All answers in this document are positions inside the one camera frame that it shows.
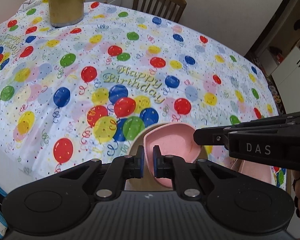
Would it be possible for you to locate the pink bear-shaped plate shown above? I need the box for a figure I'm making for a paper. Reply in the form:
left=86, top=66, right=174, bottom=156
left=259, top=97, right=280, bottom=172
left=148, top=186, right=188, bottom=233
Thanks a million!
left=207, top=146, right=277, bottom=185

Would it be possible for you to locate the white storage cabinet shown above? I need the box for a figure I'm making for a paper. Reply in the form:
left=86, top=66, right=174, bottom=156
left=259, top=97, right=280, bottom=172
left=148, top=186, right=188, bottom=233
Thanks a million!
left=271, top=47, right=300, bottom=113

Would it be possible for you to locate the small pink eared bowl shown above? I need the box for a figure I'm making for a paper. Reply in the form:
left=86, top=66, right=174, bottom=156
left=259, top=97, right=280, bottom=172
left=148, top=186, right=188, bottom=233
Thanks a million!
left=143, top=122, right=201, bottom=175

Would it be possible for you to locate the balloon birthday tablecloth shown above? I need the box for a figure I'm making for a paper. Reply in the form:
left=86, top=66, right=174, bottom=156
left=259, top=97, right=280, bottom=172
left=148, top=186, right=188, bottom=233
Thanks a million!
left=0, top=0, right=278, bottom=192

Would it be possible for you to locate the dark wooden chair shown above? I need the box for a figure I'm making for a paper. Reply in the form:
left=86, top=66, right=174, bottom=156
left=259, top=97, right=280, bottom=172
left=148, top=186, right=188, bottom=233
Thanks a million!
left=132, top=0, right=187, bottom=23

